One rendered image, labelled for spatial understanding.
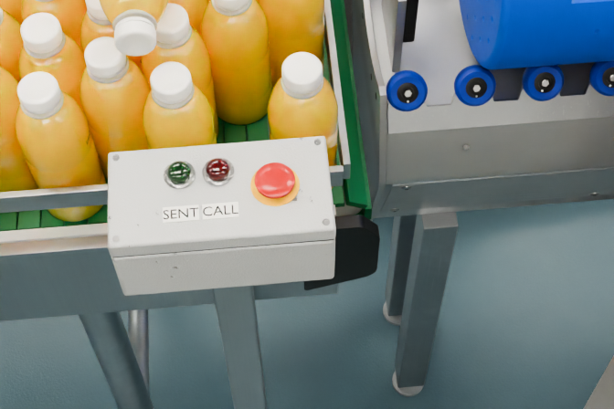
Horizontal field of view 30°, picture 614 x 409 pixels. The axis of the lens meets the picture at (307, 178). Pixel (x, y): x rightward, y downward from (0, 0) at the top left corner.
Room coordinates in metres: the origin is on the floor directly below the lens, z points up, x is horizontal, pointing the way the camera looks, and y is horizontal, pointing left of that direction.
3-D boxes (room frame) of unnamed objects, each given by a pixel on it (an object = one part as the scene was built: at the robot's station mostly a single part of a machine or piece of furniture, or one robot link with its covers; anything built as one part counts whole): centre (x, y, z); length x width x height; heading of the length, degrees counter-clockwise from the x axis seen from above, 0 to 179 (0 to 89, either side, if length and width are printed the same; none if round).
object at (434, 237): (0.76, -0.18, 0.31); 0.06 x 0.06 x 0.63; 4
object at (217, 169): (0.54, 0.08, 1.11); 0.02 x 0.02 x 0.01
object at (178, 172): (0.54, 0.11, 1.11); 0.02 x 0.02 x 0.01
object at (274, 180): (0.53, 0.03, 1.11); 0.04 x 0.04 x 0.01
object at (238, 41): (0.76, 0.07, 0.99); 0.07 x 0.07 x 0.19
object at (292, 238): (0.52, 0.08, 1.05); 0.20 x 0.10 x 0.10; 94
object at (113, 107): (0.68, 0.19, 0.99); 0.07 x 0.07 x 0.19
